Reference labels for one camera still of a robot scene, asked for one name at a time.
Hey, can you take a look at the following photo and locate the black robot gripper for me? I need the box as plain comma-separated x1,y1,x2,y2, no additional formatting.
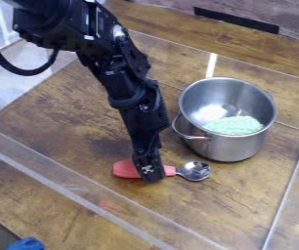
99,73,169,184

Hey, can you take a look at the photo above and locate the pink handled metal spoon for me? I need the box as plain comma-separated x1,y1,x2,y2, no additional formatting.
111,160,210,182

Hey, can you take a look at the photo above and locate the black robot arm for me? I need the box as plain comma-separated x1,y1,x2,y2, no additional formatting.
3,0,170,183

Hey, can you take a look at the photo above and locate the green food lump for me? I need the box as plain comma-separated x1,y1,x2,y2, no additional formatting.
203,116,265,136

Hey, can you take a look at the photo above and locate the stainless steel pot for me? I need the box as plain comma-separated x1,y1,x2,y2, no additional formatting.
171,77,277,162

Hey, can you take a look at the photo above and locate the blue object at corner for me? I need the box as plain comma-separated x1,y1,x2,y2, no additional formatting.
4,236,44,250

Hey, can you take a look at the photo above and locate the black strip on table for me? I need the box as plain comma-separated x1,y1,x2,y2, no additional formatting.
193,7,279,34

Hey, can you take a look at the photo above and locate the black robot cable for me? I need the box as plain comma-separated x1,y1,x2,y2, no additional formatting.
0,0,63,77

